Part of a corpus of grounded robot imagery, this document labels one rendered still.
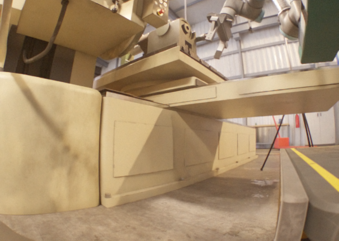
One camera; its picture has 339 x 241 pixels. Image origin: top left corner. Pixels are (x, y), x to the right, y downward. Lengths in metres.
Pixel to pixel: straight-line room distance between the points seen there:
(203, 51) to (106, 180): 9.46
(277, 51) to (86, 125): 8.31
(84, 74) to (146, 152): 0.89
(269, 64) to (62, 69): 7.93
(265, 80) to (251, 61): 7.70
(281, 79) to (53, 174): 1.21
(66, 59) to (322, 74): 1.75
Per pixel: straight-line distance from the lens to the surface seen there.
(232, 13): 0.87
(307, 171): 0.23
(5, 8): 0.68
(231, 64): 9.02
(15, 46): 1.55
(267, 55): 8.69
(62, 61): 1.58
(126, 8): 1.21
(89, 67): 1.67
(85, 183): 0.93
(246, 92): 1.07
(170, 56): 1.21
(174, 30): 1.38
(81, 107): 0.90
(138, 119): 1.09
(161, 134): 1.21
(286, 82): 1.05
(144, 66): 1.36
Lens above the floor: 0.36
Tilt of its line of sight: 8 degrees up
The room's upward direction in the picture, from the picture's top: 1 degrees clockwise
